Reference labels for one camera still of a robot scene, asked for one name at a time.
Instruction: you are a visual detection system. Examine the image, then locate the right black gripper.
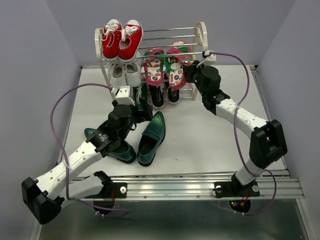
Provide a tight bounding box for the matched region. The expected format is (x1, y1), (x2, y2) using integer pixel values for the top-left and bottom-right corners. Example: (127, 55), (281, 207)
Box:
(182, 59), (208, 97)

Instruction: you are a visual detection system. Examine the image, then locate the black canvas sneaker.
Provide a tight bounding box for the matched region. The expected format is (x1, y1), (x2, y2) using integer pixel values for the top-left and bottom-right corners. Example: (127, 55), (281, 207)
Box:
(149, 85), (164, 109)
(166, 87), (180, 105)

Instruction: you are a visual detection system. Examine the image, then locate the green leather loafer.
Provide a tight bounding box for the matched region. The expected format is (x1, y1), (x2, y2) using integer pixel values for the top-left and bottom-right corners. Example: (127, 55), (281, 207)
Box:
(137, 111), (166, 167)
(81, 126), (137, 164)

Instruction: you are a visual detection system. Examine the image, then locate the pink patterned flip-flop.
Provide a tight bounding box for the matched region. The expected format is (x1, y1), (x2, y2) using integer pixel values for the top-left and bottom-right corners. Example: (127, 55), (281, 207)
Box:
(143, 48), (164, 87)
(164, 40), (192, 91)

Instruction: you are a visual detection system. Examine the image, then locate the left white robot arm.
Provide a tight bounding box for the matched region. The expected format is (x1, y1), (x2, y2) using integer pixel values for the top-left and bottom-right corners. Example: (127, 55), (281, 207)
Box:
(21, 98), (153, 225)

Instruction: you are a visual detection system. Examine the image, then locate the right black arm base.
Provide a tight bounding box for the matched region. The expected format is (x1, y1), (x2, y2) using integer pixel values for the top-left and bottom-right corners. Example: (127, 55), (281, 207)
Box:
(211, 181), (260, 214)

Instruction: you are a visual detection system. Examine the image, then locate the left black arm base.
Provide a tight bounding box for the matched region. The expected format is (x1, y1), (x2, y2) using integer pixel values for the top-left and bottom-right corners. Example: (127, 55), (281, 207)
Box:
(84, 182), (128, 217)

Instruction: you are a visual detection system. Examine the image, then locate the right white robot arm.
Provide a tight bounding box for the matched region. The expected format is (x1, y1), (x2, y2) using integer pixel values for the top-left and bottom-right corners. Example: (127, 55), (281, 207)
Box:
(183, 60), (288, 195)

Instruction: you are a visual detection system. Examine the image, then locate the cream metal shoe rack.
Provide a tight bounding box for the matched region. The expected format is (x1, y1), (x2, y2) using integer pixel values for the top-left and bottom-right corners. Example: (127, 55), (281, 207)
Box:
(94, 22), (208, 104)

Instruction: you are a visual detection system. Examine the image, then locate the right green canvas sneaker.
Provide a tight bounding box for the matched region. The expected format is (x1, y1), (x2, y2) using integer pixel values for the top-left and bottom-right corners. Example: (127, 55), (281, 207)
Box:
(133, 82), (148, 111)

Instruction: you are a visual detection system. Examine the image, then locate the right white sneaker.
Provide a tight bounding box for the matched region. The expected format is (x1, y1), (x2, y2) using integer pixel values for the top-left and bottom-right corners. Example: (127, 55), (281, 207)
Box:
(125, 58), (143, 88)

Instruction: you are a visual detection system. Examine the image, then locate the white sneaker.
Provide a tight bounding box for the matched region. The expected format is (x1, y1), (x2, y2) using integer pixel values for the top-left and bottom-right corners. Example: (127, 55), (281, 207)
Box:
(107, 61), (127, 89)
(125, 58), (143, 88)

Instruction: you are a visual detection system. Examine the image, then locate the left white sneaker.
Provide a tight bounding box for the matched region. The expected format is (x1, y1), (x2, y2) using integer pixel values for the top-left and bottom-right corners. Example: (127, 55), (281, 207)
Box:
(107, 61), (127, 89)

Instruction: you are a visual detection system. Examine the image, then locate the right red canvas sneaker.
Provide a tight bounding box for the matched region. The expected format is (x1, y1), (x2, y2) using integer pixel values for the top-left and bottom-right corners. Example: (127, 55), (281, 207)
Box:
(118, 19), (144, 64)

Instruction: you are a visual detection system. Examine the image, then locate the red canvas sneaker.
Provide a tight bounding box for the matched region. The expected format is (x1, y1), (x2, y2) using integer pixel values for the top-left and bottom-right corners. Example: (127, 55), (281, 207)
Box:
(102, 19), (122, 62)
(118, 19), (144, 64)

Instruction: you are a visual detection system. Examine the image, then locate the left red canvas sneaker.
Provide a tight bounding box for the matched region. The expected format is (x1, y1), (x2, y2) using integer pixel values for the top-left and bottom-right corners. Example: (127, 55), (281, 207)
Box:
(102, 19), (122, 62)

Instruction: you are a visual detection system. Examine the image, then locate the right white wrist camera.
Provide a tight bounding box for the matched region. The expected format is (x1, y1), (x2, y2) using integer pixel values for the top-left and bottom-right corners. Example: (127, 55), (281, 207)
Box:
(196, 50), (217, 68)

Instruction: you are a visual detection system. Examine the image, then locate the aluminium mounting rail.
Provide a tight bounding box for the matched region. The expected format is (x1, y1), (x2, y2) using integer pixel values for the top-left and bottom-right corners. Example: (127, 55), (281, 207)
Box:
(111, 171), (305, 202)

